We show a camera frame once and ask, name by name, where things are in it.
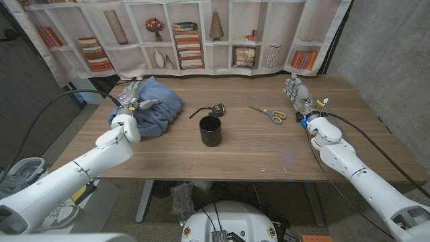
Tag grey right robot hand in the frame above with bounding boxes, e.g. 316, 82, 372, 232
282, 73, 322, 122

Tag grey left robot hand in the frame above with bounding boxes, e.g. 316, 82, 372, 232
116, 79, 164, 118

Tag blue hoodie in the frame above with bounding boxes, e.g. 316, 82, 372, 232
107, 75, 185, 138

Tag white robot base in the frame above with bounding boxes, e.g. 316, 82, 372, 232
180, 200, 280, 242

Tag black cup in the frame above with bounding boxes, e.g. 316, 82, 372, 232
198, 115, 222, 148

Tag white cabinet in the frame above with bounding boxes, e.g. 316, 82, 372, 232
69, 77, 105, 106

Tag printed bookshelf backdrop cloth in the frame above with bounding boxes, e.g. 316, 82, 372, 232
3, 0, 353, 88

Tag yellow black foot pedal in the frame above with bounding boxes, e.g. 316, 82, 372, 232
70, 181, 98, 206

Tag grey metal table leg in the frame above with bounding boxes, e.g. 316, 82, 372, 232
135, 180, 155, 224
304, 181, 326, 228

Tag clear plastic bag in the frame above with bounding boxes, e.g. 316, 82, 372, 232
169, 183, 196, 216

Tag white grey round bin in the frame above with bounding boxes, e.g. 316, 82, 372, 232
0, 157, 46, 199

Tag grey white sneaker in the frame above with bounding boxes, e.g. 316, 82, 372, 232
35, 203, 81, 233

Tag orange box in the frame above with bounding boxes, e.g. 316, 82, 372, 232
302, 235, 335, 242

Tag white robot chest cover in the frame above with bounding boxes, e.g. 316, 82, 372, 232
0, 233, 137, 242

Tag scissors with yellow grey handles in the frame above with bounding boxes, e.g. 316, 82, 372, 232
247, 105, 288, 126

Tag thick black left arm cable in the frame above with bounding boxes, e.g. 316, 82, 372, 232
0, 89, 122, 185

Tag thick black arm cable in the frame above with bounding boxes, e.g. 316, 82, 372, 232
0, 89, 122, 185
320, 111, 430, 201

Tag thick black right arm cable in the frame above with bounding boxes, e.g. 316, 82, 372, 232
320, 111, 430, 201

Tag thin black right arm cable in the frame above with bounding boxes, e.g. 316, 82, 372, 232
304, 128, 396, 240

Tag black tape measure with strap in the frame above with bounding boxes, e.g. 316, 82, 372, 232
188, 103, 226, 120

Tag black door handle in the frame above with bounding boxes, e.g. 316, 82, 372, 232
0, 28, 19, 43

